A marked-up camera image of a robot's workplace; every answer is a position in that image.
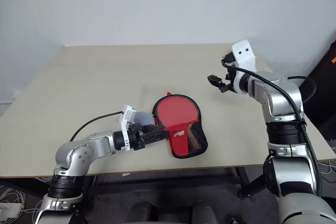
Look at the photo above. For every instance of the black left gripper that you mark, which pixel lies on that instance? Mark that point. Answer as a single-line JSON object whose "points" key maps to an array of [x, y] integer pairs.
{"points": [[136, 137]]}

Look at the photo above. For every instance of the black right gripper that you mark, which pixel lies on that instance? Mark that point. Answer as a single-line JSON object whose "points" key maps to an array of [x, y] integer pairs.
{"points": [[231, 77]]}

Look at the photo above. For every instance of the blue and white plush toy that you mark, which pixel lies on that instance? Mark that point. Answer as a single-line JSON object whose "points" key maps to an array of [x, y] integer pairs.
{"points": [[143, 118]]}

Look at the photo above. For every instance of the red black-trimmed paddle case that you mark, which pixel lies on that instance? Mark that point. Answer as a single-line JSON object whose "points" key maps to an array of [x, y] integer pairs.
{"points": [[178, 134]]}

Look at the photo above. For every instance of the table tennis paddle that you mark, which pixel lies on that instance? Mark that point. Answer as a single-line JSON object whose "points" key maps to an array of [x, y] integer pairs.
{"points": [[194, 137]]}

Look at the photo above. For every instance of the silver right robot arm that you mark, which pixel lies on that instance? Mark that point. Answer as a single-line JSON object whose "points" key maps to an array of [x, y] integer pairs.
{"points": [[281, 98]]}

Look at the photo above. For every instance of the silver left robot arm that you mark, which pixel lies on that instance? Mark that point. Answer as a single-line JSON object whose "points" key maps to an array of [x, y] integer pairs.
{"points": [[78, 153]]}

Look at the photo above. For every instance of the black object with orange label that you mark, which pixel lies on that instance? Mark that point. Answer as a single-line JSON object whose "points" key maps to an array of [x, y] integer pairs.
{"points": [[323, 90]]}

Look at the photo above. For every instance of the white power strip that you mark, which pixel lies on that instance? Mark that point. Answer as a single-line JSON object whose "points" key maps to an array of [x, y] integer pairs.
{"points": [[10, 209]]}

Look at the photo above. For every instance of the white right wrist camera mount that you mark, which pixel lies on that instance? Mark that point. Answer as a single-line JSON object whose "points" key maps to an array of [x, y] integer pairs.
{"points": [[244, 56]]}

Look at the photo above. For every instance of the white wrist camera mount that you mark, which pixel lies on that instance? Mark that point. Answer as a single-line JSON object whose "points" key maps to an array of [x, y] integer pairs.
{"points": [[127, 116], [244, 56]]}

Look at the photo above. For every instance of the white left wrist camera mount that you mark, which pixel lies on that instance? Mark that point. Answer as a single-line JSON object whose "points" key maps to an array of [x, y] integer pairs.
{"points": [[127, 116]]}

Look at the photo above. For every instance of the black metal table frame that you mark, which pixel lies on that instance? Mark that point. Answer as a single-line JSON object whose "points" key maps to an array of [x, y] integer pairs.
{"points": [[246, 182]]}

